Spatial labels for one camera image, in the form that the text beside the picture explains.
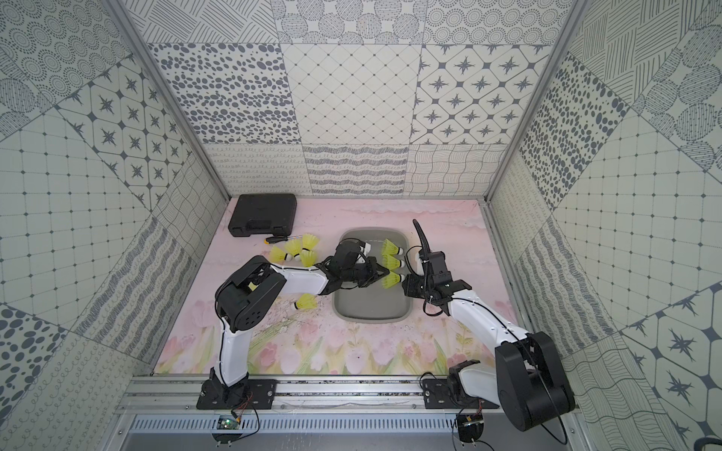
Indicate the yellow shuttlecock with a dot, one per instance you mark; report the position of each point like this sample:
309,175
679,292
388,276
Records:
309,241
308,258
391,249
391,262
294,248
278,255
306,302
391,280

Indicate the black plastic tool case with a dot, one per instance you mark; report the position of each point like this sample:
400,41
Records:
271,214

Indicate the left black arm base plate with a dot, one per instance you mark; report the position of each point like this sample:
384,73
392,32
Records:
250,393

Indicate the aluminium mounting rail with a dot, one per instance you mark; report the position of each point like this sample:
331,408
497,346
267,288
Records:
178,394

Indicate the small green circuit board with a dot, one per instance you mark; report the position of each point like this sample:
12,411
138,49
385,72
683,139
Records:
227,423

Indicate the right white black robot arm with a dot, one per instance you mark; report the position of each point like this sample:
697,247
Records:
528,381

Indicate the white perforated cable duct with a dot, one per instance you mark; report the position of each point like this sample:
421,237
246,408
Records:
319,422

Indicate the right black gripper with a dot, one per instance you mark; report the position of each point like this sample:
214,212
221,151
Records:
410,287

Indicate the grey plastic storage box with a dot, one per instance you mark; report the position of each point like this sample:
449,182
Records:
374,304

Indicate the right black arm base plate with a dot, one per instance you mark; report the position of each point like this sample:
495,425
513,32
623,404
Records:
447,392

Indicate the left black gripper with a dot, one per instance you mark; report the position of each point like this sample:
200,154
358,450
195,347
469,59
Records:
364,271

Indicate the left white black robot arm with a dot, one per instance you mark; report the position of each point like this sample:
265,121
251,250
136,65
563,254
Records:
245,298

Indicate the pink floral table mat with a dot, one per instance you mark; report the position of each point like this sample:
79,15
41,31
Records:
317,341

